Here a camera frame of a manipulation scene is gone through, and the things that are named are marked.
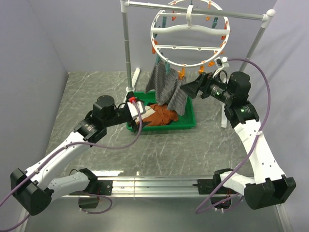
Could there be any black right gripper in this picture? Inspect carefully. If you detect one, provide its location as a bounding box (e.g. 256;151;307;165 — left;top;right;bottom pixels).
180;70;234;104

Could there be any white round clip hanger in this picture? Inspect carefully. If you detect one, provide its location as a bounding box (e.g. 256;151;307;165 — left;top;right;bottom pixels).
151;4;230;68

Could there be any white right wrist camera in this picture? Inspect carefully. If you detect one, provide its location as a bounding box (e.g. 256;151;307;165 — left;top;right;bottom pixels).
213;57;229;78

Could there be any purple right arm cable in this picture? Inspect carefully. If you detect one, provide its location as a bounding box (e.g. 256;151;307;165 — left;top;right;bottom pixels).
195;59;270;215

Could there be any teal clothes peg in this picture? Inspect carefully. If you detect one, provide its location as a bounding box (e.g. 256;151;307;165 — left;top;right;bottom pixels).
165;62;170;73
162;16;167;28
155;55;161;64

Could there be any white grey drying rack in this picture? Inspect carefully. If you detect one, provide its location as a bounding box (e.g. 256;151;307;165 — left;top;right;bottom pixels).
118;0;276;129

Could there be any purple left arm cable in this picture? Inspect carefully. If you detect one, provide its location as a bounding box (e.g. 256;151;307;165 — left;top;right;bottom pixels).
0;102;143;230

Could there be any aluminium mounting rail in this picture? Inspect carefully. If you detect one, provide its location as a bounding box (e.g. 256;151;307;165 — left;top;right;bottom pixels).
60;175;282;198

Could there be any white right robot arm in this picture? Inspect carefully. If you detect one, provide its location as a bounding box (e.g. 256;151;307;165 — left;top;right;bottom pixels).
181;72;296;210

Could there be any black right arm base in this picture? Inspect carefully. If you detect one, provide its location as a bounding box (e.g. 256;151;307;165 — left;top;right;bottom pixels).
193;168;236;195

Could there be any green plastic tray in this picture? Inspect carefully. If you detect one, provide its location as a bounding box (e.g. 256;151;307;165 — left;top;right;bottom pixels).
134;91;196;131

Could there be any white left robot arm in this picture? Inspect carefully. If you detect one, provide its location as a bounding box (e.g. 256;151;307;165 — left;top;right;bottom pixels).
10;92;139;216

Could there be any orange white underwear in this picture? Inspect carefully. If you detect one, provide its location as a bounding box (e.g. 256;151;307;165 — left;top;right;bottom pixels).
142;104;179;127

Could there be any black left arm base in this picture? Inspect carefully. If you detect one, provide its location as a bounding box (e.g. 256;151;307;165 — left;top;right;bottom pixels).
70;179;113;196

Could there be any grey striped boxer underwear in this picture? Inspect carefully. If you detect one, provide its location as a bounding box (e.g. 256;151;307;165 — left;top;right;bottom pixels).
145;61;188;116

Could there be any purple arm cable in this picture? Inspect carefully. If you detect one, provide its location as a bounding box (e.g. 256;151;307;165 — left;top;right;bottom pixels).
0;102;143;230
195;59;270;215

